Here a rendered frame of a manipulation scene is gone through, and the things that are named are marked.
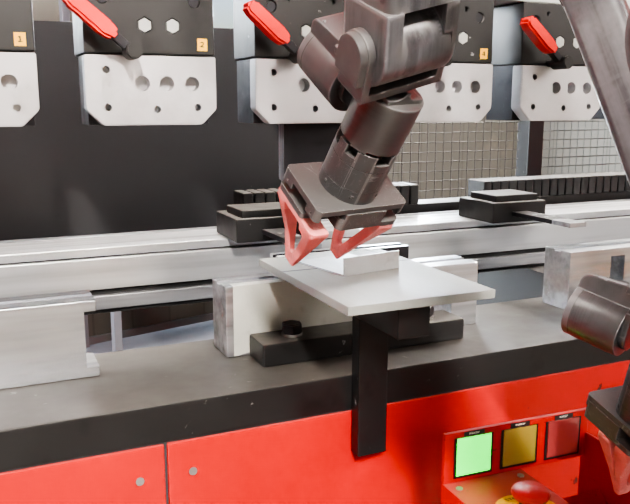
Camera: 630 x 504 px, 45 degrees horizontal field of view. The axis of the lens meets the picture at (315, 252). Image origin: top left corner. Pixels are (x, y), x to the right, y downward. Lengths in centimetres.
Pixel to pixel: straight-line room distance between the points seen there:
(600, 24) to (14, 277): 85
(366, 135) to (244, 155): 89
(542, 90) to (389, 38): 62
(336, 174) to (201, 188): 85
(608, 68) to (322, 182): 33
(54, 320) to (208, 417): 22
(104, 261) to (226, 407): 40
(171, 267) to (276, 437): 40
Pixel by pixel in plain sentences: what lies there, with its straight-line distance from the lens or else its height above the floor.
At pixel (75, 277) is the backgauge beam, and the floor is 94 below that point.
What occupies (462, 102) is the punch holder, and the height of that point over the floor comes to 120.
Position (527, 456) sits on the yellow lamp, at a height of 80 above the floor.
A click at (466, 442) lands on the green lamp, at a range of 89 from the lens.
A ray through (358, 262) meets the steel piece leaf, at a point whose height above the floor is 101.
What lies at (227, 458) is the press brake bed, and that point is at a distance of 92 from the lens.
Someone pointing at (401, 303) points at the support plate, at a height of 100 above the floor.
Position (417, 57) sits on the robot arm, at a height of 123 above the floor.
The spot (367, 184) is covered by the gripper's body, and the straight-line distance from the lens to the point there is 67.
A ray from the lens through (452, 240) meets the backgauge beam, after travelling 144.
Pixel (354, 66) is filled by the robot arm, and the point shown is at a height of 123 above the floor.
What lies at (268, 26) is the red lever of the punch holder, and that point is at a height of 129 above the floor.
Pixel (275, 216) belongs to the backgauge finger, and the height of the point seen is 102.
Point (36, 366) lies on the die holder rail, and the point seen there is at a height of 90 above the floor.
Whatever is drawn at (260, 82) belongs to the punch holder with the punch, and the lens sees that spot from 95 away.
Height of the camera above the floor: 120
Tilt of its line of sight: 11 degrees down
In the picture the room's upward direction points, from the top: straight up
